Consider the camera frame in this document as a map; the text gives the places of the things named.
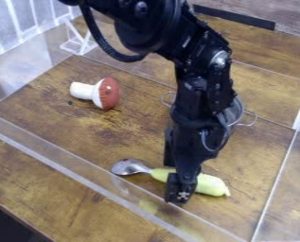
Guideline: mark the green handled metal spoon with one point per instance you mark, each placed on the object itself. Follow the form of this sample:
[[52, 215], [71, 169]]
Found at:
[[210, 185]]

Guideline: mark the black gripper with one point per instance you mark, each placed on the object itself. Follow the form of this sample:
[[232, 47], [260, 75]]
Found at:
[[192, 142]]

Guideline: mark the small steel pot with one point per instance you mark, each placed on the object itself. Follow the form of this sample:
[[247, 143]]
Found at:
[[234, 114]]

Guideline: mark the clear acrylic triangle stand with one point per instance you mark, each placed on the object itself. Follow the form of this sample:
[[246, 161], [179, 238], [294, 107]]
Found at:
[[79, 44]]

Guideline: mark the clear acrylic front barrier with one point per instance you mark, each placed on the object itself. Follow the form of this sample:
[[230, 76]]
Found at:
[[183, 223]]

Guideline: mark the black strip on table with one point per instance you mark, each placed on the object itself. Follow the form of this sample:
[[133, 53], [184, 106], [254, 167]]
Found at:
[[239, 18]]

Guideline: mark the toy mushroom brown cap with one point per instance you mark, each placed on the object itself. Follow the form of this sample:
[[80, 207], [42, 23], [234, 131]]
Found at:
[[104, 93]]

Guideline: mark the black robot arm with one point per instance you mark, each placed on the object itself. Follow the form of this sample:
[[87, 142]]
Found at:
[[132, 28]]

